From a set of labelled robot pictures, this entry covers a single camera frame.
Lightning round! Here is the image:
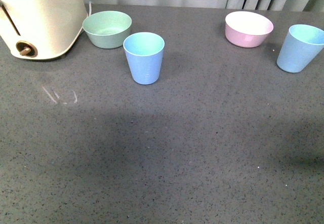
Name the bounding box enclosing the blue cup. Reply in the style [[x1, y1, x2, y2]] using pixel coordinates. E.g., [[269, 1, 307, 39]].
[[123, 32, 165, 85], [276, 24, 323, 73]]

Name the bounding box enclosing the mint green bowl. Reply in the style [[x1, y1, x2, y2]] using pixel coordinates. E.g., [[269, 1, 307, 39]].
[[83, 11, 132, 49]]

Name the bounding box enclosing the pink bowl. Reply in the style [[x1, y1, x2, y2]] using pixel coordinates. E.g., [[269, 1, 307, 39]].
[[225, 11, 274, 48]]

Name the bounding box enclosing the cream white toaster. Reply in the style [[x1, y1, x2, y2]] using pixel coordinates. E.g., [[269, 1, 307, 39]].
[[1, 0, 88, 60]]

